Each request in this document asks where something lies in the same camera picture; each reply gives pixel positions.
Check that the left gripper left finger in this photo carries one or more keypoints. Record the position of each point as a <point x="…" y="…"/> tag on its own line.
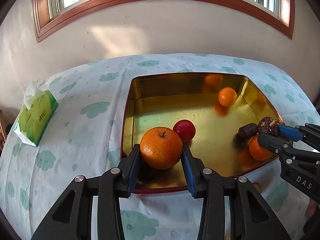
<point x="70" y="217"/>

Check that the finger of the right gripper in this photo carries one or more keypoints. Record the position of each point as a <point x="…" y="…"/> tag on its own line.
<point x="286" y="150"/>
<point x="309" y="134"/>

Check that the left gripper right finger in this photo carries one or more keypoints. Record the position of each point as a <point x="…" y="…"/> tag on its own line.
<point x="251" y="216"/>

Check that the large orange mandarin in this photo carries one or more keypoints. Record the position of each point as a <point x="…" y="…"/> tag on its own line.
<point x="257" y="152"/>

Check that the wrinkled dark passion fruit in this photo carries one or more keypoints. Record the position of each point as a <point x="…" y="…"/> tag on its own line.
<point x="268" y="125"/>

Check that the brown longan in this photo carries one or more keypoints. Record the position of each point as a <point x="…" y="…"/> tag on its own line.
<point x="258" y="187"/>

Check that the smooth orange mandarin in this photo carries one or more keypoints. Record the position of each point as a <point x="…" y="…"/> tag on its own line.
<point x="227" y="96"/>

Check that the red cherry tomato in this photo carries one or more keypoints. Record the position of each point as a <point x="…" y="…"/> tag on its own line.
<point x="185" y="130"/>

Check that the small stemmed orange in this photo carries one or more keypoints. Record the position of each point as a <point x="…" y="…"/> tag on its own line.
<point x="161" y="148"/>

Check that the person right hand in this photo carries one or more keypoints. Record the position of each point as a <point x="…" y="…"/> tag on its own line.
<point x="311" y="209"/>

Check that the red toffee tin box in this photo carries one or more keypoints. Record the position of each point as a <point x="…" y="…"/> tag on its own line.
<point x="162" y="100"/>

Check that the cloud pattern tablecloth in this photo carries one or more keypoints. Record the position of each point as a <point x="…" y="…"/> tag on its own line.
<point x="83" y="137"/>

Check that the wooden chair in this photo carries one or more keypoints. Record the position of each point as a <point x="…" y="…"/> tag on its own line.
<point x="3" y="135"/>

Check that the green tissue pack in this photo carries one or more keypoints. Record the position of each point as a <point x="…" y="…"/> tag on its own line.
<point x="37" y="110"/>

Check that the wooden window frame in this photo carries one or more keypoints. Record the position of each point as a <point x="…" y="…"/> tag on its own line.
<point x="46" y="25"/>

